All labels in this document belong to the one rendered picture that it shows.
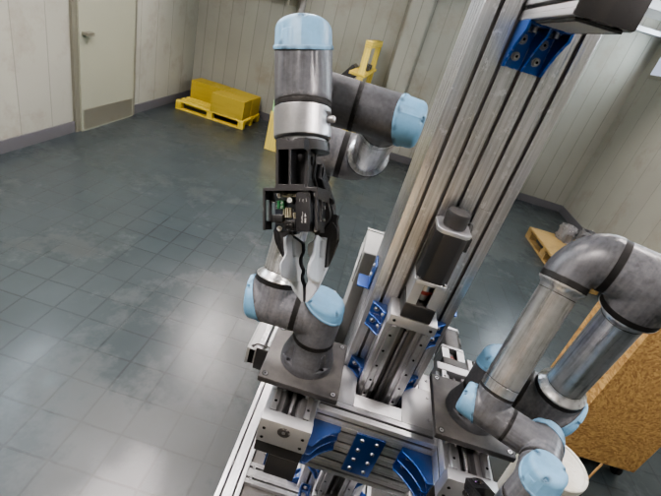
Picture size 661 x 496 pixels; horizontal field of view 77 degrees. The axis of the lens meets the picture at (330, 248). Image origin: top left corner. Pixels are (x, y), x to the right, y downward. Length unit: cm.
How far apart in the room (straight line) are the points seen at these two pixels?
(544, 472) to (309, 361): 59
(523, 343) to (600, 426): 198
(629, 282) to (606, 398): 184
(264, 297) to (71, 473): 140
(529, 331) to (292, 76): 68
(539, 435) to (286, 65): 83
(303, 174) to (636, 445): 278
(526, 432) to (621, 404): 184
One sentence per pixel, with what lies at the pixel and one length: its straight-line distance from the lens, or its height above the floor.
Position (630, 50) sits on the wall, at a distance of 784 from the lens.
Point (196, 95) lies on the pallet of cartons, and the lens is 743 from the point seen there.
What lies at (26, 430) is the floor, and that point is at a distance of 241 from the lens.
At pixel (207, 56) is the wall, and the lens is 785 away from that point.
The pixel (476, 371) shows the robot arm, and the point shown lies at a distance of 121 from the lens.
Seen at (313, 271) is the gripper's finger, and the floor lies 161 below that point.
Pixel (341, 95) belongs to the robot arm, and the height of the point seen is 180.
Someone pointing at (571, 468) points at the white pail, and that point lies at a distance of 252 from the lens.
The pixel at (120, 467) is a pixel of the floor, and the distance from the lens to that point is 224.
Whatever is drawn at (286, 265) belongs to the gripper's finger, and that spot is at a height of 161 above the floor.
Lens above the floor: 190
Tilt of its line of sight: 29 degrees down
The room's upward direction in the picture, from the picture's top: 17 degrees clockwise
